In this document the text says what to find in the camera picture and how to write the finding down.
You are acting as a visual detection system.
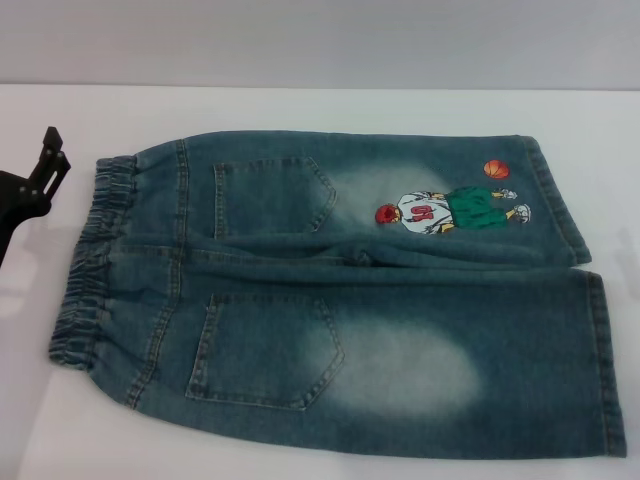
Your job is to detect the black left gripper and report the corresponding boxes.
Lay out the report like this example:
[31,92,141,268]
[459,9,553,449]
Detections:
[0,125,72,269]

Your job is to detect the blue denim shorts with print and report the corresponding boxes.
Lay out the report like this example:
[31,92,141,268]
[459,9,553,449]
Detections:
[47,127,629,459]

